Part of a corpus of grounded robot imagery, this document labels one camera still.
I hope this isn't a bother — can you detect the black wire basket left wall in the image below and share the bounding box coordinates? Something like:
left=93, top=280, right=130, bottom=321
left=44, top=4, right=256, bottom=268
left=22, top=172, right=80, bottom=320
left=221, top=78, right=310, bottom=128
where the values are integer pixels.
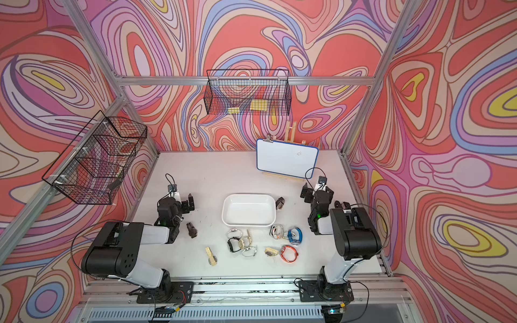
left=42, top=111, right=148, bottom=205

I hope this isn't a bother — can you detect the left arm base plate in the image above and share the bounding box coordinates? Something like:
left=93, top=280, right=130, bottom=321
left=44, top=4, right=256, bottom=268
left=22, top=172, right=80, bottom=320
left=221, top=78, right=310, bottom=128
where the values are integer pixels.
left=137, top=281, right=194, bottom=304

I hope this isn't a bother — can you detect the white plastic storage box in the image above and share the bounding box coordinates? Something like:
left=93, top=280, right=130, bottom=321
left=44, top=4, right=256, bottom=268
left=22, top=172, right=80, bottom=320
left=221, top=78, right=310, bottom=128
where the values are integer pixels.
left=222, top=194, right=277, bottom=227

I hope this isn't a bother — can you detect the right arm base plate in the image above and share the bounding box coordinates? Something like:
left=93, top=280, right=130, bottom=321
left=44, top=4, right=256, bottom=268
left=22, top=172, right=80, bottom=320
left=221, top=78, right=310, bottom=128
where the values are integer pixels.
left=294, top=278, right=354, bottom=304

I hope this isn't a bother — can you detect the white pink strap watch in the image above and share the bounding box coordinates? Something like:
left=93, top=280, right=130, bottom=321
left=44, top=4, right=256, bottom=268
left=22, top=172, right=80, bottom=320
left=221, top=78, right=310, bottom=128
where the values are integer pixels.
left=226, top=227, right=244, bottom=240

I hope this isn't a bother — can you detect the beige long strap watch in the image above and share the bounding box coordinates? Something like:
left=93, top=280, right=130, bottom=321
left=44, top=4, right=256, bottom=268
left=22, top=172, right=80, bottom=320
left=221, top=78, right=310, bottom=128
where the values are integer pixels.
left=205, top=246, right=218, bottom=266

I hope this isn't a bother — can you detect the black wire basket wall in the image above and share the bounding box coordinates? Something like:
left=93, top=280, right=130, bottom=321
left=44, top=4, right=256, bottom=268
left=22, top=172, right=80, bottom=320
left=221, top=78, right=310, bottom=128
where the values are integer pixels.
left=203, top=68, right=292, bottom=117
left=42, top=111, right=148, bottom=205

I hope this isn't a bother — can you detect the black smart watch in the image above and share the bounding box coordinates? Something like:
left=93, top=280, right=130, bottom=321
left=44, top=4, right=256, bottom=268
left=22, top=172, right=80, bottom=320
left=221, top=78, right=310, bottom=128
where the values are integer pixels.
left=227, top=237, right=242, bottom=253

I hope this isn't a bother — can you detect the aluminium rail front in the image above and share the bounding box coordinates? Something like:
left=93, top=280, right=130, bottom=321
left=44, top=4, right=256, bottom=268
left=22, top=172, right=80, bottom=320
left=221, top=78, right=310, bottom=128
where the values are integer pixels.
left=71, top=275, right=422, bottom=322

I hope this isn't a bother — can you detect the black wire basket back wall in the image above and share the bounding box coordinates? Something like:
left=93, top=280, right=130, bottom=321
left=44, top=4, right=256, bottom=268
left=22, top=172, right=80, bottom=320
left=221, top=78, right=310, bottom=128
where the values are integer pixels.
left=203, top=68, right=292, bottom=117

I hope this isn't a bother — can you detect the beige strap watch near red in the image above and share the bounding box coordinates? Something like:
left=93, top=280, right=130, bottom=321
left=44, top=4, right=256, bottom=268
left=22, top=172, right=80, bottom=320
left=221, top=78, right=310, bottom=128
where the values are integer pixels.
left=265, top=247, right=280, bottom=257

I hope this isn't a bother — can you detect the red translucent watch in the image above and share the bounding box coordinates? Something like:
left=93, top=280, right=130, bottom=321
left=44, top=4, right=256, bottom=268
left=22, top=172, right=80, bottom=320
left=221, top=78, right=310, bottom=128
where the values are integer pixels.
left=280, top=245, right=299, bottom=263

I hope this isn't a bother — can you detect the yellow sticky note small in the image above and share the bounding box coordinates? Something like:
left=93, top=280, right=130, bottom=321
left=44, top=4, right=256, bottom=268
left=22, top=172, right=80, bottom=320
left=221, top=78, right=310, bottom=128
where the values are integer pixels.
left=227, top=107, right=240, bottom=114

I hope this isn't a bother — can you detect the small whiteboard blue frame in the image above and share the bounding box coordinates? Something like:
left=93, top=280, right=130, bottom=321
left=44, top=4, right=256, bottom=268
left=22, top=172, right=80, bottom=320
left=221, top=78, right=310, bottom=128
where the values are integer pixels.
left=256, top=138, right=320, bottom=180

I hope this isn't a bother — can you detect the white orange strap watch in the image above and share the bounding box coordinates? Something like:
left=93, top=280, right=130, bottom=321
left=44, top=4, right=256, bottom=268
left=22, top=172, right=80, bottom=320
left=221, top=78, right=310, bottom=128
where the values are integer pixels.
left=269, top=223, right=285, bottom=240

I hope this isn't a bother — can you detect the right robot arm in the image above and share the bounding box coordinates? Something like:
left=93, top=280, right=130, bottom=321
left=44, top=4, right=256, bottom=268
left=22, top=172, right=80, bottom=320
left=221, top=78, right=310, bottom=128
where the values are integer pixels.
left=300, top=184, right=383, bottom=300

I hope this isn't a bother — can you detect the wooden easel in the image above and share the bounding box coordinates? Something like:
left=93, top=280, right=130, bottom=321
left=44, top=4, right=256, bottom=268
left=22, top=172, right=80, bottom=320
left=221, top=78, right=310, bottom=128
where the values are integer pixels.
left=263, top=120, right=308, bottom=183

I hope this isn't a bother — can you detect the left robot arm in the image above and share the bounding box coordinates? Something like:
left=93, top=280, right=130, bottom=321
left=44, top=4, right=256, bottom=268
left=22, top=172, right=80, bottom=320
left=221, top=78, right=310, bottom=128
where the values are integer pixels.
left=81, top=192, right=195, bottom=296

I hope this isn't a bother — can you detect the yellow sticky note large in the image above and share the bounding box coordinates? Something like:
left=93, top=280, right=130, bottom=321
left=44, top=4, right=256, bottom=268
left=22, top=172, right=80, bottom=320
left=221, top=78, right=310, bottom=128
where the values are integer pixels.
left=250, top=99, right=269, bottom=112

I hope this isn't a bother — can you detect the cream strap gold watch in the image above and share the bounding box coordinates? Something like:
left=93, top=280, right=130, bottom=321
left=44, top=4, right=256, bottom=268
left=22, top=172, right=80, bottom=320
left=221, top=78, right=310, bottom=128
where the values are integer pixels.
left=238, top=230, right=253, bottom=250

